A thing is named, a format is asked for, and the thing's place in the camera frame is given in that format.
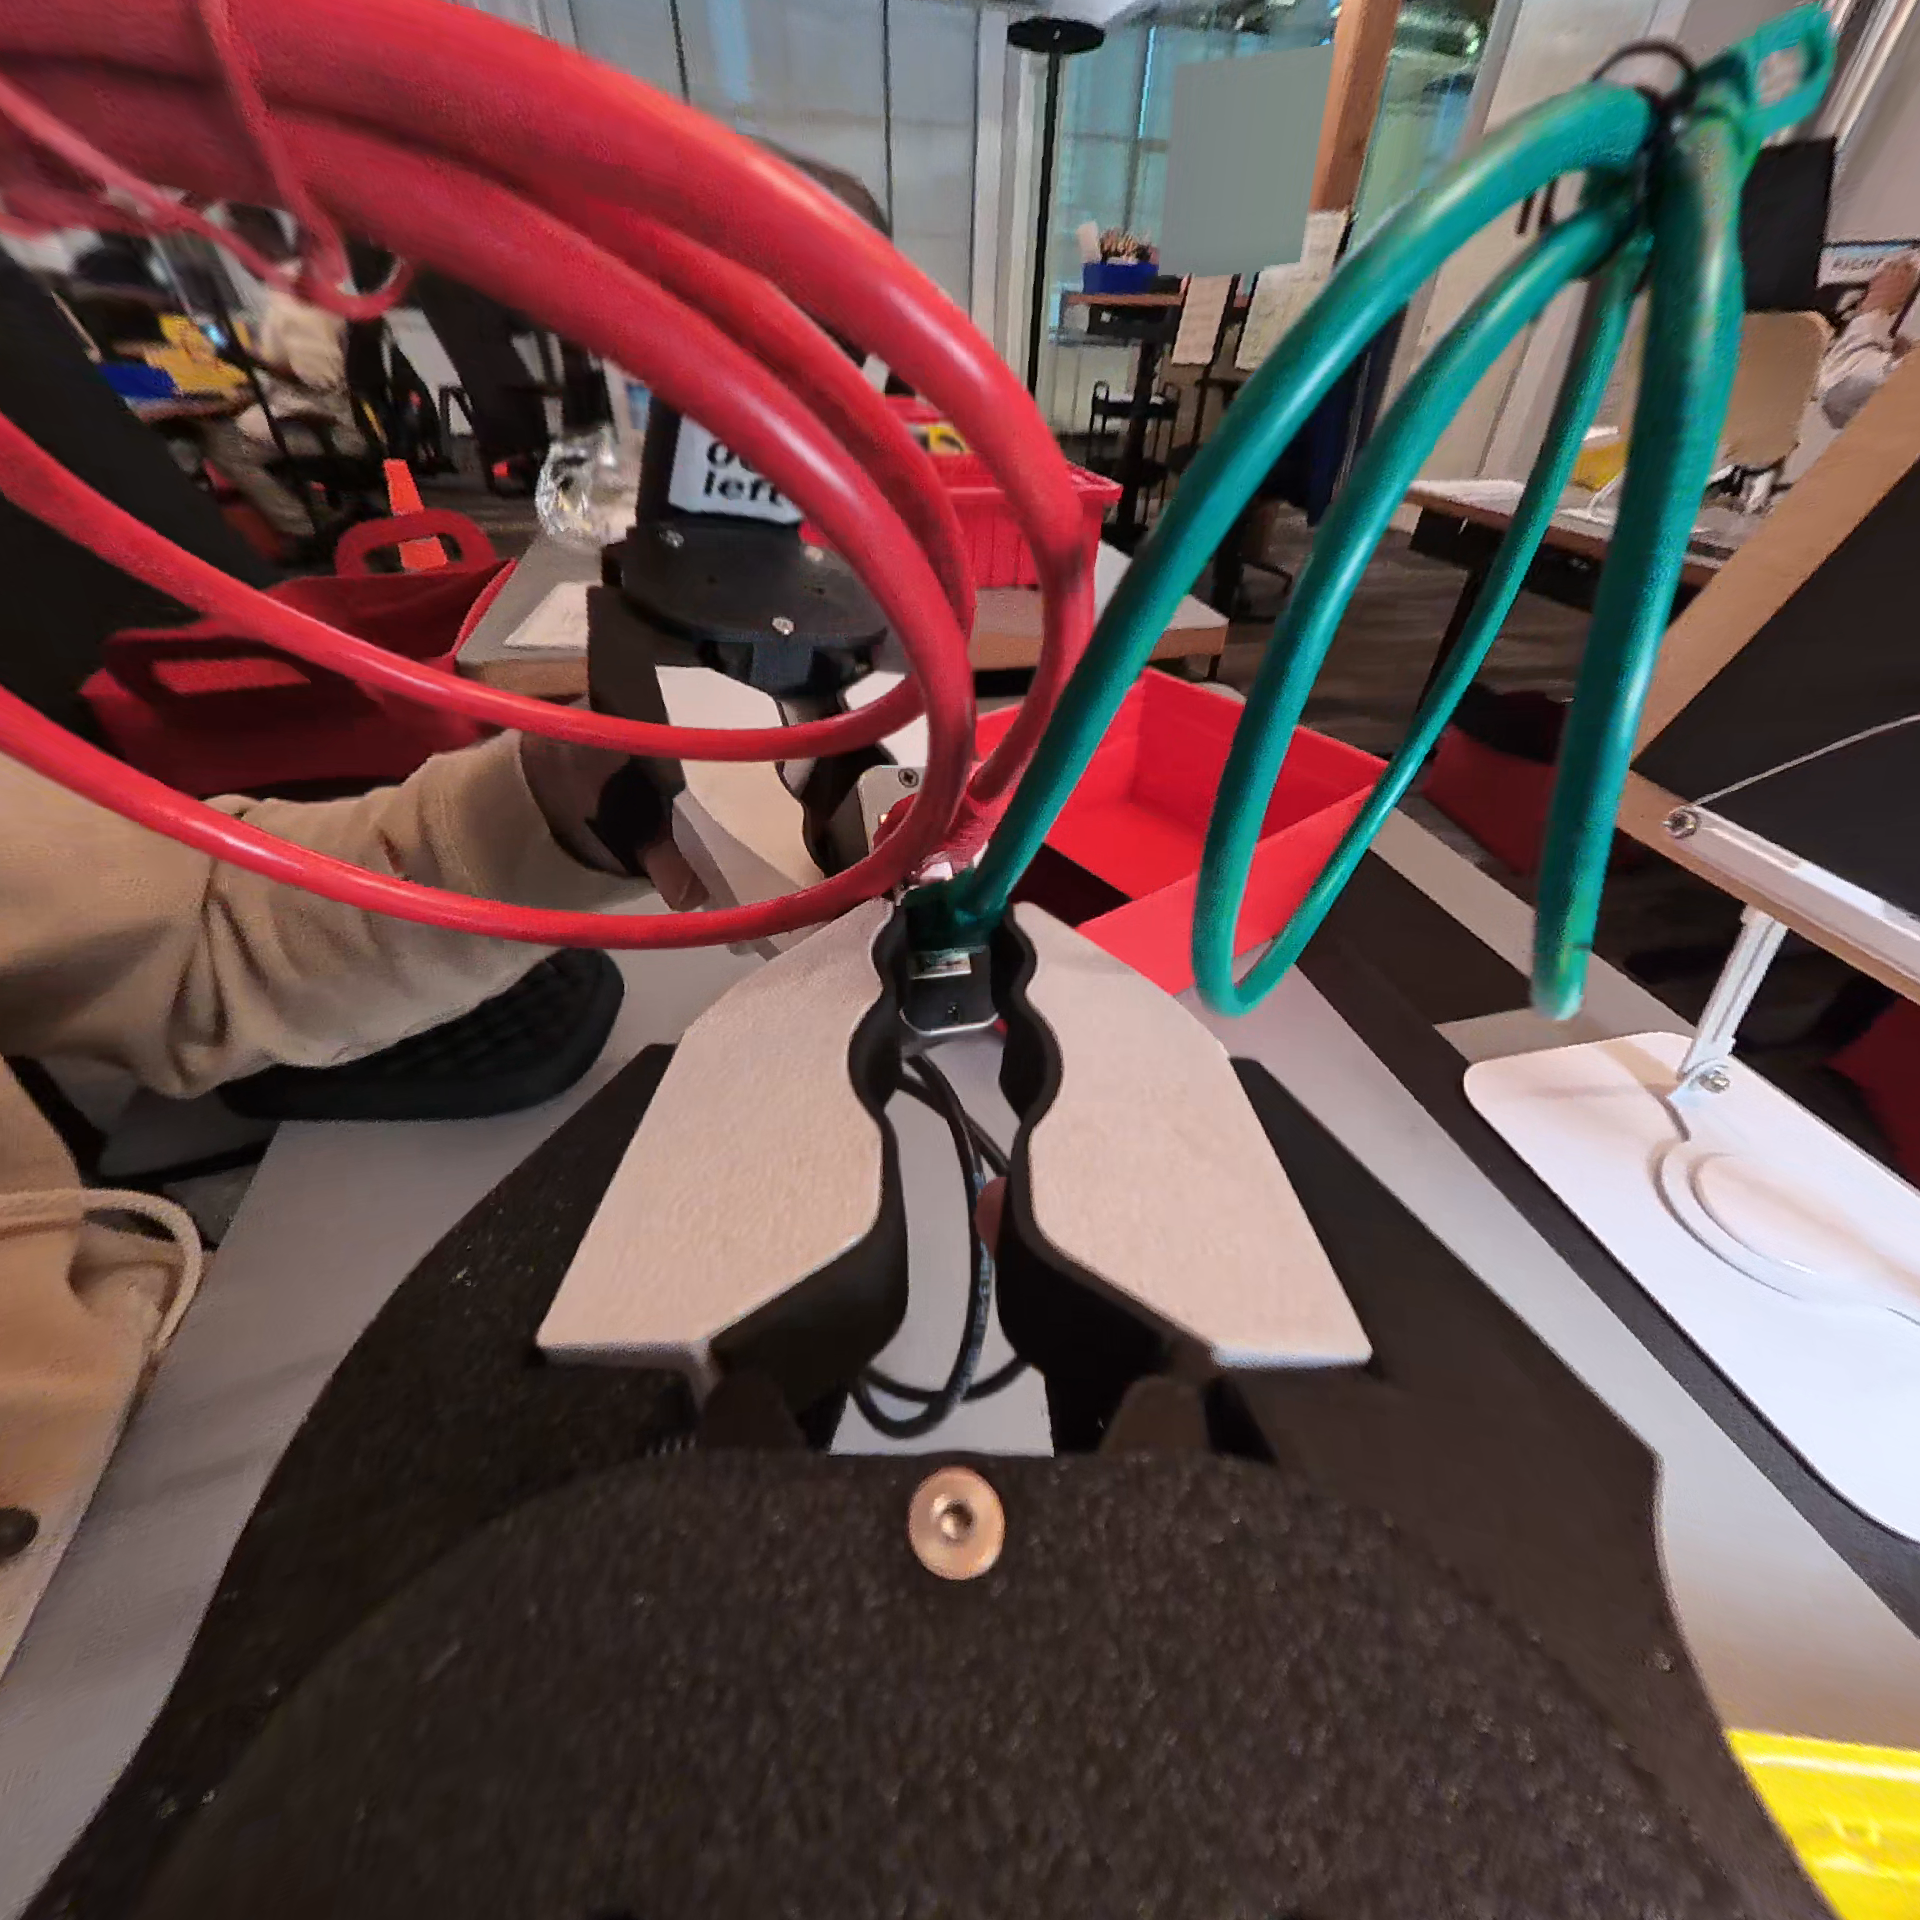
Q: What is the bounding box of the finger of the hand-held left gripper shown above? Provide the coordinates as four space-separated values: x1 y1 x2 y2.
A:
809 673 939 864
660 666 904 953

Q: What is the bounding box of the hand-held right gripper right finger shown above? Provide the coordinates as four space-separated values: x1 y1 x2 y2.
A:
998 900 1375 1368

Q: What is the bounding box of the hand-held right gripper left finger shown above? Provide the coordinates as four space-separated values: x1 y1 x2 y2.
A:
536 900 912 1368

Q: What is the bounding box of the black ethernet cable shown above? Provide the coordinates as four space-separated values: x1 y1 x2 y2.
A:
849 1048 1039 1441

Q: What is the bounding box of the black ethernet adapter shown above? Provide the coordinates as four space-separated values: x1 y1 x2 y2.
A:
896 900 1003 1045

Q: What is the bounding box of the red plastic bin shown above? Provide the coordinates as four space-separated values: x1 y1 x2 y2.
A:
971 666 1391 994

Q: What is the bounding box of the red ethernet cable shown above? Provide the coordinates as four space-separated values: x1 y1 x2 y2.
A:
0 0 1097 953

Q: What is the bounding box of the green ethernet cable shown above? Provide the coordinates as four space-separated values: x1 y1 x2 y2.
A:
900 6 1841 1021

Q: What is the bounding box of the yellow plastic bin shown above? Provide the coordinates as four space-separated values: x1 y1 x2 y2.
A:
1728 1727 1920 1920

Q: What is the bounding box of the clear plastic bag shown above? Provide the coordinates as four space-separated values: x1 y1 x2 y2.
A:
534 423 646 542

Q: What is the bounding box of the black divider card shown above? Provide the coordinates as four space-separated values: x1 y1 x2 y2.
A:
1020 844 1163 938

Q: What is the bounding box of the red ribbed tote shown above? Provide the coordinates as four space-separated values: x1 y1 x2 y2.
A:
886 392 1124 590

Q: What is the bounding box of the orange traffic cone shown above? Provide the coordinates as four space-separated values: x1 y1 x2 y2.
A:
379 455 454 570

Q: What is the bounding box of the white board stand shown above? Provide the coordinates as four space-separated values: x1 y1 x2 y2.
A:
1464 718 1920 1548

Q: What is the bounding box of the black floor lamp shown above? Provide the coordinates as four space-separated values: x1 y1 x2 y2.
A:
1006 10 1108 400

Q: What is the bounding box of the red handled basket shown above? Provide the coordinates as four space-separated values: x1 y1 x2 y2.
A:
82 510 519 789

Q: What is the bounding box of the wooden post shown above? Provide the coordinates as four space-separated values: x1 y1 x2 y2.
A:
1313 0 1403 212

